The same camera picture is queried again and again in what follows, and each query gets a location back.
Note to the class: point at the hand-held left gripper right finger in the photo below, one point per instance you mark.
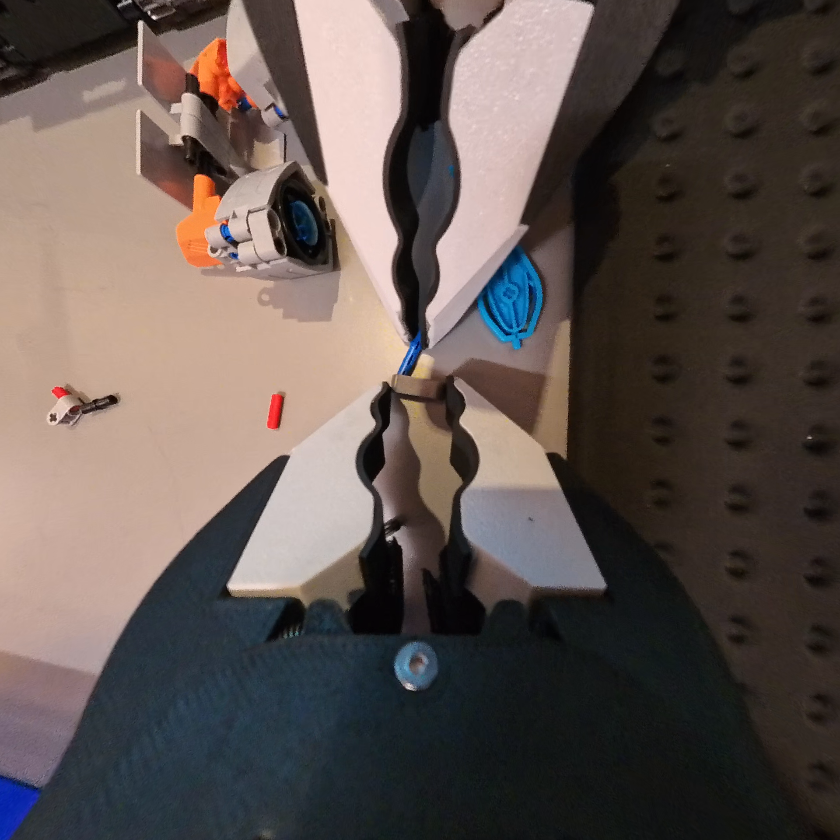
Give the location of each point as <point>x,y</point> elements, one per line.
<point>531,531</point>

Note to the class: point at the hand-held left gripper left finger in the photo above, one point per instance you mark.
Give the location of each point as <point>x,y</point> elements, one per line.
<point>308,525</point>

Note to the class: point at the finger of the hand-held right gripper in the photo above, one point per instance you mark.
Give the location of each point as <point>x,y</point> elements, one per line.
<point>505,131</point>
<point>348,98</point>

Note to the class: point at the small grey connector block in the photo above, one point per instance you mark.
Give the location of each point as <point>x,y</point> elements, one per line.
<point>420,388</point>

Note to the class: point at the cream toy pin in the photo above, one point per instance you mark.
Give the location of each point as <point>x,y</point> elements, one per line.
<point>428,367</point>

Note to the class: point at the blue toy pin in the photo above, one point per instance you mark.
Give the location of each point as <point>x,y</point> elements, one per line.
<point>413,358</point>

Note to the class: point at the red toy pin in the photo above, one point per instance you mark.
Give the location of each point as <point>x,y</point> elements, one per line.
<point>275,412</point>

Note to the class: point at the grey orange toy robot head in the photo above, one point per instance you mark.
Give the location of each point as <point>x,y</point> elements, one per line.
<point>262,197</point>

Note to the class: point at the blue plastic toy tool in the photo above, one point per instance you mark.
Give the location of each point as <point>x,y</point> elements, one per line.
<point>508,295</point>

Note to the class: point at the black studded mat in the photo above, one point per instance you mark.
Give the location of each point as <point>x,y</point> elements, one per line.
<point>722,394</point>

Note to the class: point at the white red black connector piece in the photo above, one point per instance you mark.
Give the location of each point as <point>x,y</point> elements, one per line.
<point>65,412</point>

